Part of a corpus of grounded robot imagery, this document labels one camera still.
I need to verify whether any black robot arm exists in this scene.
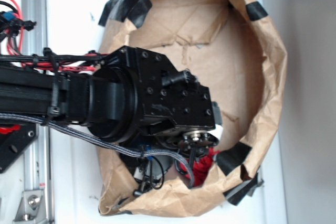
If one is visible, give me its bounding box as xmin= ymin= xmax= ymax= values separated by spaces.
xmin=1 ymin=46 xmax=221 ymax=157

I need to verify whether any red and black wire bundle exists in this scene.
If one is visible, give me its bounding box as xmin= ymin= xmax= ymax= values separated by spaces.
xmin=0 ymin=0 xmax=108 ymax=74

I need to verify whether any red crumpled paper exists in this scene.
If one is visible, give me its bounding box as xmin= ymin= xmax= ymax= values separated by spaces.
xmin=192 ymin=148 xmax=219 ymax=187

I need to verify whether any metal corner bracket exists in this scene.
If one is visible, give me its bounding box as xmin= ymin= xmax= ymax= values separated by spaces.
xmin=12 ymin=189 xmax=48 ymax=223

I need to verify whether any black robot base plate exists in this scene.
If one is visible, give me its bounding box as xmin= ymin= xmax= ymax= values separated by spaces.
xmin=1 ymin=124 xmax=37 ymax=174

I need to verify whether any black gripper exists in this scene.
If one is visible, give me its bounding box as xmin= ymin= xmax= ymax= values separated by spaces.
xmin=101 ymin=46 xmax=222 ymax=156

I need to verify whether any brown paper bag bin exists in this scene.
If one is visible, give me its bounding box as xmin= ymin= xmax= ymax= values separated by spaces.
xmin=98 ymin=0 xmax=287 ymax=217

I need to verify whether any grey braided cable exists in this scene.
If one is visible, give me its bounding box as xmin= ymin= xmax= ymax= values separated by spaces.
xmin=0 ymin=112 xmax=196 ymax=189

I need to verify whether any aluminium extrusion rail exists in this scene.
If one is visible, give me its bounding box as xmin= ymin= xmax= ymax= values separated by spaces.
xmin=20 ymin=0 xmax=56 ymax=224

